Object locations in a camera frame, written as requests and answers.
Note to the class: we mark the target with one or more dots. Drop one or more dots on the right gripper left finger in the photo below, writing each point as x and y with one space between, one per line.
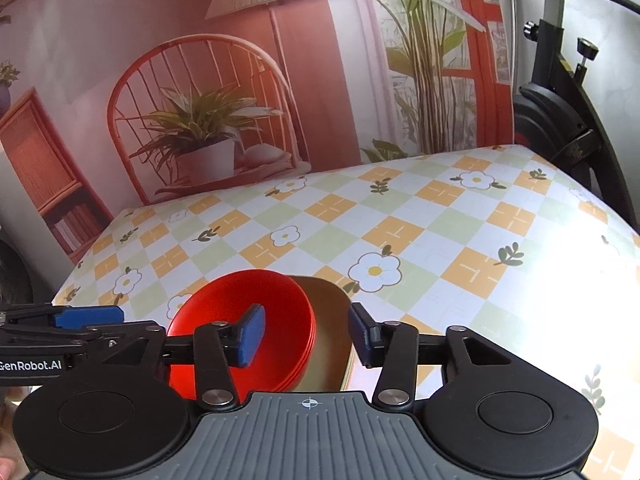
220 346

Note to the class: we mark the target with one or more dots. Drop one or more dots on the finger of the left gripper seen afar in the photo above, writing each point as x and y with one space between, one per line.
80 317

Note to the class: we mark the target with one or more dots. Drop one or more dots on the green square plate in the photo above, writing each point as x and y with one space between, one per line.
328 360
352 358

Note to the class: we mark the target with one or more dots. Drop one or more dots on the black exercise bike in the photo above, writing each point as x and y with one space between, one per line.
554 117

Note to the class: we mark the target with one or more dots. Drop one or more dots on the printed room backdrop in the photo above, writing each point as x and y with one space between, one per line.
108 104

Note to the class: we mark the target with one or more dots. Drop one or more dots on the checkered floral tablecloth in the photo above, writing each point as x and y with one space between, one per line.
496 239

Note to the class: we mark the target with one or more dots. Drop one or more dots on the red bowl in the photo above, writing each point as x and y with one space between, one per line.
299 372
311 310
287 323

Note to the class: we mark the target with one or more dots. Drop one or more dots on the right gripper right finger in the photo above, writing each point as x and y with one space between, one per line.
393 347

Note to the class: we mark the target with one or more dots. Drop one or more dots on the red bowl front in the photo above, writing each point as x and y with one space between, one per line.
311 310

